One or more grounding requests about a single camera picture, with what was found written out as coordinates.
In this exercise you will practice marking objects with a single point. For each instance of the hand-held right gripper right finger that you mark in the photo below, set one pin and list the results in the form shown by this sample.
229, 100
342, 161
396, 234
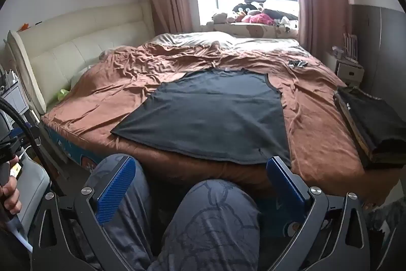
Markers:
285, 191

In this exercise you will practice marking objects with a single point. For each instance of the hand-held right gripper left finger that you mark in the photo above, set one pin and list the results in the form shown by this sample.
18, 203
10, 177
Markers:
115, 188

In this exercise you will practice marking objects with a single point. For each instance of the black t-shirt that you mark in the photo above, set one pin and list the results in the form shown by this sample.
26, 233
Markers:
206, 118

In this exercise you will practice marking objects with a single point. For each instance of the stack of dark folded clothes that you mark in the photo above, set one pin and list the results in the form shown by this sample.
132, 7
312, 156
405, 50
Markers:
374, 125

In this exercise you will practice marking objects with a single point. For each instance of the person's left hand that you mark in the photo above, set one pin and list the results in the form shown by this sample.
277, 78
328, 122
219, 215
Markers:
12, 196

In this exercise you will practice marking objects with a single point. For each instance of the smartphone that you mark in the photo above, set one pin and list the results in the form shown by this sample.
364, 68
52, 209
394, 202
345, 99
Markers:
16, 169

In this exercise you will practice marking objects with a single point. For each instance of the grey chair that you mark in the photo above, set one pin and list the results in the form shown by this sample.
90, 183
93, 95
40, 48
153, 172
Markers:
31, 188

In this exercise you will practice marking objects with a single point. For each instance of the grey nightstand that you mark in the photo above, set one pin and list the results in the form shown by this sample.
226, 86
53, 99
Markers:
16, 99

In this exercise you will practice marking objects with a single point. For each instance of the mattress with cartoon print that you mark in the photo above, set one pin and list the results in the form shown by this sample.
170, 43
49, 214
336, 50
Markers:
63, 144

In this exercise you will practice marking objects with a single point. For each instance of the small green thing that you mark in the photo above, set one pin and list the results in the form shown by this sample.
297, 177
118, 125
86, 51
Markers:
62, 94

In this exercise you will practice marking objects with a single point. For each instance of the brown blanket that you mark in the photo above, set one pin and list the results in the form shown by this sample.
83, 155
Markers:
317, 118

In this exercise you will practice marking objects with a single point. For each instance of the cream padded headboard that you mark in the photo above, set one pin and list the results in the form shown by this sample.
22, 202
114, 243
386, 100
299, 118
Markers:
79, 48

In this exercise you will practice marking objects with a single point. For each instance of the small orange toy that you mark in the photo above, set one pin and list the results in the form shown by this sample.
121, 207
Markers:
24, 26

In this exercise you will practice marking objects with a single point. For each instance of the small black white cloth item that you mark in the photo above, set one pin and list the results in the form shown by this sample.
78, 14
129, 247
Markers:
298, 64

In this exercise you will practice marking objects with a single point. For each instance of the white nightstand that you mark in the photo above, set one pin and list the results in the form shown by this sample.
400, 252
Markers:
349, 71

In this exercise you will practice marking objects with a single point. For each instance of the cream bed sheet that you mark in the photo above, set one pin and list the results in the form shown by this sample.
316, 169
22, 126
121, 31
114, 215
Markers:
190, 37

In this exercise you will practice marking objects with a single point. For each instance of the pink plush toy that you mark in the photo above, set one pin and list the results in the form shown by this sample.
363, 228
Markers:
261, 19

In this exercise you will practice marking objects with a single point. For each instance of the dark grey wardrobe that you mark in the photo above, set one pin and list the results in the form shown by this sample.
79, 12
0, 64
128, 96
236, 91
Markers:
380, 45

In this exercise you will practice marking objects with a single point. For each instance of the beige plush toy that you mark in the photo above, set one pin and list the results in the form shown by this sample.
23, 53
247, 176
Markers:
222, 17

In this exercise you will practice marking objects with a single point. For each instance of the black and white plush toy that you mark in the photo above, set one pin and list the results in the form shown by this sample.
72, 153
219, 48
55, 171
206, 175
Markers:
247, 8

